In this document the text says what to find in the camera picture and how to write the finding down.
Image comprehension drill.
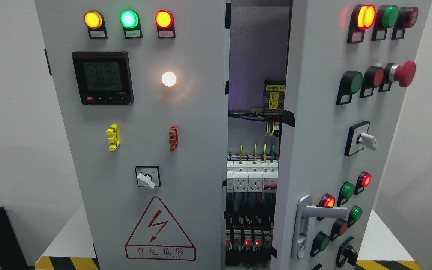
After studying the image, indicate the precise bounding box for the grey cabinet door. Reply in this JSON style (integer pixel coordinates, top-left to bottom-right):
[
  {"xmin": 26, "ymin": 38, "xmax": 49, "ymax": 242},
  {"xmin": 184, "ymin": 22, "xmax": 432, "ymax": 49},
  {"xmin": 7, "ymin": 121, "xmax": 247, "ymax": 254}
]
[
  {"xmin": 271, "ymin": 0, "xmax": 432, "ymax": 270},
  {"xmin": 35, "ymin": 0, "xmax": 230, "ymax": 270}
]

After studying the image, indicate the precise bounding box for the red terminal connector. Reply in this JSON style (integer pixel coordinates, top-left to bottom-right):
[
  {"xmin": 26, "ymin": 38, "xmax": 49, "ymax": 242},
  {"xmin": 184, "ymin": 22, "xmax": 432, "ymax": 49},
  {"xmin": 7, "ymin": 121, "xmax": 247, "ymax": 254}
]
[{"xmin": 168, "ymin": 125, "xmax": 179, "ymax": 152}]

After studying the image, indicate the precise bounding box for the white socket breaker row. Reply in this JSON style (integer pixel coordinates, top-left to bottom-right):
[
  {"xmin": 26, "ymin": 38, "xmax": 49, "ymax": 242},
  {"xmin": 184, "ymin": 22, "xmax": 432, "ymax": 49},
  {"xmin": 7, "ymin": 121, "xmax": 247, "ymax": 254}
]
[{"xmin": 226, "ymin": 160, "xmax": 278, "ymax": 193}]

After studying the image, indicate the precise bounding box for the white glowing indicator lamp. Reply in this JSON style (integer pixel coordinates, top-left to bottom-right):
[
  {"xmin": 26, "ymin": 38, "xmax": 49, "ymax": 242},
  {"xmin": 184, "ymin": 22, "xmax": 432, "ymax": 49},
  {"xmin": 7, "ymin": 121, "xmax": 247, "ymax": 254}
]
[{"xmin": 161, "ymin": 71, "xmax": 177, "ymax": 87}]

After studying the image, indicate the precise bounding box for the metal mesh power supply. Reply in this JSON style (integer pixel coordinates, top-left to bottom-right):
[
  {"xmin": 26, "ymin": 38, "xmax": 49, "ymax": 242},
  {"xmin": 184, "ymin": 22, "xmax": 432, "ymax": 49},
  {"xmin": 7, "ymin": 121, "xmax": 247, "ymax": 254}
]
[{"xmin": 262, "ymin": 79, "xmax": 286, "ymax": 116}]

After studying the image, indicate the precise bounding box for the black relay terminal row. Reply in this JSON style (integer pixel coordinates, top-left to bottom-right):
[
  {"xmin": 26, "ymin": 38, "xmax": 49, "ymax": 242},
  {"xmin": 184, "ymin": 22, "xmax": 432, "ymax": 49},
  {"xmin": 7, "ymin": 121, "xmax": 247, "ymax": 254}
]
[{"xmin": 223, "ymin": 211, "xmax": 274, "ymax": 251}]

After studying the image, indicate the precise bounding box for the yellow terminal connector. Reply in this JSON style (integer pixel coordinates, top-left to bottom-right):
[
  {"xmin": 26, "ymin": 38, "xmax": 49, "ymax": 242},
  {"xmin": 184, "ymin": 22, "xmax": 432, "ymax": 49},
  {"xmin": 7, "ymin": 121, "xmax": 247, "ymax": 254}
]
[{"xmin": 106, "ymin": 124, "xmax": 120, "ymax": 152}]

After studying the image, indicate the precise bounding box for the red electrical hazard sticker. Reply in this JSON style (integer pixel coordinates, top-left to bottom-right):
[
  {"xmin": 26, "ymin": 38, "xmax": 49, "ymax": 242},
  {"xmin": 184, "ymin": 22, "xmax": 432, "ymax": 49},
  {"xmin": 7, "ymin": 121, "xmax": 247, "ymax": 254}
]
[{"xmin": 125, "ymin": 196, "xmax": 197, "ymax": 261}]

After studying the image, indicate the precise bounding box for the black digital power meter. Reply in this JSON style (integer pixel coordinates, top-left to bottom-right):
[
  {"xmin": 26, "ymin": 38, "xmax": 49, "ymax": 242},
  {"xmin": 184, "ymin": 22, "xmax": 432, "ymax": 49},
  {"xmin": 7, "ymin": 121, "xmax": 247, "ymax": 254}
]
[{"xmin": 72, "ymin": 51, "xmax": 134, "ymax": 105}]

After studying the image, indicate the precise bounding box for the red indicator lamp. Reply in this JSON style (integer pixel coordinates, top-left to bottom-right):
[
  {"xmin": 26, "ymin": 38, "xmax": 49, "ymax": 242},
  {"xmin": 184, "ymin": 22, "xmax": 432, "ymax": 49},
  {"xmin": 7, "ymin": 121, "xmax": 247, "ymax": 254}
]
[{"xmin": 155, "ymin": 10, "xmax": 176, "ymax": 38}]

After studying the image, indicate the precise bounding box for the green indicator lamp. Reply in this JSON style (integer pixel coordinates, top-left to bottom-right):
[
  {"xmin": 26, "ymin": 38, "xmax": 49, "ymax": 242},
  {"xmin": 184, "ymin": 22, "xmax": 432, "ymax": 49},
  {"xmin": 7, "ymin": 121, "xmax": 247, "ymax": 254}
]
[{"xmin": 120, "ymin": 10, "xmax": 142, "ymax": 38}]

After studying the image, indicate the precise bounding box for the yellow indicator lamp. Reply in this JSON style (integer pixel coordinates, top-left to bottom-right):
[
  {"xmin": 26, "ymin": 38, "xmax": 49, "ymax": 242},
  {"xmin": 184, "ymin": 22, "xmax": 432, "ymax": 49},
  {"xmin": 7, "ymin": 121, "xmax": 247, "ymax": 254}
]
[{"xmin": 84, "ymin": 10, "xmax": 107, "ymax": 39}]

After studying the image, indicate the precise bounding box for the red emergency stop button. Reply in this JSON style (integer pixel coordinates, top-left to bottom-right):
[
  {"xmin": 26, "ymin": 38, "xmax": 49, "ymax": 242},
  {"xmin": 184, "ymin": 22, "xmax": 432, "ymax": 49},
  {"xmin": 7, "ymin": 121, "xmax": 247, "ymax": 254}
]
[{"xmin": 378, "ymin": 60, "xmax": 416, "ymax": 92}]

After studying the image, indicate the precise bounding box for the white rotary selector switch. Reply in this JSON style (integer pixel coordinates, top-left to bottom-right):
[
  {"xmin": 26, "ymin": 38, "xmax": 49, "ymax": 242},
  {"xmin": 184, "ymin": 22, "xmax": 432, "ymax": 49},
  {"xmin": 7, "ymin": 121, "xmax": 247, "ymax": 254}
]
[{"xmin": 135, "ymin": 166, "xmax": 161, "ymax": 190}]

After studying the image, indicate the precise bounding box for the silver door handle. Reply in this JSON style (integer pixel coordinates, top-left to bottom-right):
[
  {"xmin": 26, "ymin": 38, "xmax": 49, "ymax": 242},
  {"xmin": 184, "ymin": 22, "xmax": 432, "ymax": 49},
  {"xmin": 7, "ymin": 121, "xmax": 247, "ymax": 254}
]
[{"xmin": 291, "ymin": 194, "xmax": 349, "ymax": 260}]

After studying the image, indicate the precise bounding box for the white right rotary switch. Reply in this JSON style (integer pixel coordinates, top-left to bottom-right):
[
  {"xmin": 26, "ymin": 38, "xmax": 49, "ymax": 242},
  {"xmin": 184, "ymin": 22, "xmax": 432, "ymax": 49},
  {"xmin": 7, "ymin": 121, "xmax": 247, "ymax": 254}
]
[{"xmin": 344, "ymin": 121, "xmax": 378, "ymax": 156}]

